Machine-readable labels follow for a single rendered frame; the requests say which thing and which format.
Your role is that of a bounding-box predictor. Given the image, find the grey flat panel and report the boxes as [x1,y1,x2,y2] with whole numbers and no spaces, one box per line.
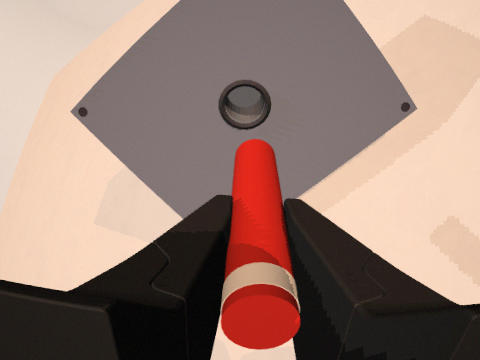
[71,0,417,219]

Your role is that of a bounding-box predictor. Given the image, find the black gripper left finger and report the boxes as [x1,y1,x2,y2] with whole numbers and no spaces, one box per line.
[0,195,233,360]

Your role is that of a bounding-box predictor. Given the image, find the red peg with white band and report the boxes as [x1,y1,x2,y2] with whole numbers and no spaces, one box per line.
[221,140,300,349]

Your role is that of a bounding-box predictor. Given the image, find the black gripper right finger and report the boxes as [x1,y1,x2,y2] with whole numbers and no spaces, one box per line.
[284,197,480,360]

